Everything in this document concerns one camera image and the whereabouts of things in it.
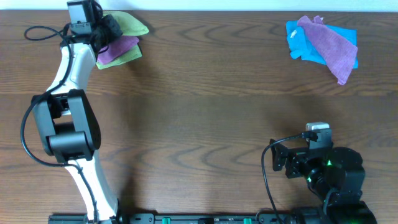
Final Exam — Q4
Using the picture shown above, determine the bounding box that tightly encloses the green microfiber cloth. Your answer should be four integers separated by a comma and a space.
104, 11, 149, 37

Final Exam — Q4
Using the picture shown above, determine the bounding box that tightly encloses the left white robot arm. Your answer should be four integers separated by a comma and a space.
20, 1, 127, 223

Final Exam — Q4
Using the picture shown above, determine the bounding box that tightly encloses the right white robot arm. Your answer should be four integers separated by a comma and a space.
270, 138, 377, 224

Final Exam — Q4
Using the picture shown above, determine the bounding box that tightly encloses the folded green cloth under purple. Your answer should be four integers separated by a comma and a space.
96, 45, 142, 70

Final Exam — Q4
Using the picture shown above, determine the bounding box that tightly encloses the purple cloth on blue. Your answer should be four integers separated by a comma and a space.
297, 16, 358, 85

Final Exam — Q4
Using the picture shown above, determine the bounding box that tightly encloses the right black camera cable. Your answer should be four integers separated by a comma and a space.
260, 133, 312, 224

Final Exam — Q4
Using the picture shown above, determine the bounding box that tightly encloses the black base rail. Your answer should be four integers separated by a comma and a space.
48, 207, 379, 224

